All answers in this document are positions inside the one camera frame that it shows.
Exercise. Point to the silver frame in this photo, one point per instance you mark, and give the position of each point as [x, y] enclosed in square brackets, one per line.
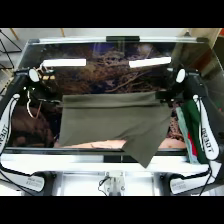
[83, 186]

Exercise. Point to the olive green shirt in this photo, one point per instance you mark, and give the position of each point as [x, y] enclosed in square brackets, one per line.
[113, 116]

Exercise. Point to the dark green garment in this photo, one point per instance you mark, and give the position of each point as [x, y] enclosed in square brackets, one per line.
[193, 116]

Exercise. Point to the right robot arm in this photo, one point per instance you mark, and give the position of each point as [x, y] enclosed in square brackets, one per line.
[208, 135]

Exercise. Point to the pale grey-green garment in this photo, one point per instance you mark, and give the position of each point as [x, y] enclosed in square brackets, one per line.
[184, 128]

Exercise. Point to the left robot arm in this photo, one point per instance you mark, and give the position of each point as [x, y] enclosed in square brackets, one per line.
[8, 133]

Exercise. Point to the red garment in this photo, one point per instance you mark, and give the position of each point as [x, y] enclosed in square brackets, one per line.
[191, 145]

